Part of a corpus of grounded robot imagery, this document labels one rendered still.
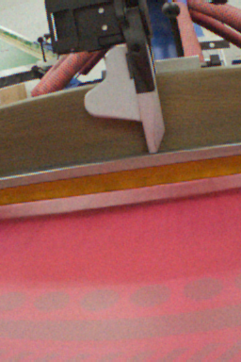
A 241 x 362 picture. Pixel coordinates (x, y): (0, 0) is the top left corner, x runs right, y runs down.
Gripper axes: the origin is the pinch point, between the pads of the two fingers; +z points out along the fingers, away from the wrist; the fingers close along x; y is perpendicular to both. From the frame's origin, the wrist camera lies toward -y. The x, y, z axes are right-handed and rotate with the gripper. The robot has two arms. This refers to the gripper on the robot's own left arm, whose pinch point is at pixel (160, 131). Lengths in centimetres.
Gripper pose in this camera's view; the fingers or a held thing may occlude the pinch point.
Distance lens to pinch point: 35.4
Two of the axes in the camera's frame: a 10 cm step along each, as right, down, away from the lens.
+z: 1.8, 9.4, 2.8
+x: -1.4, 3.0, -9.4
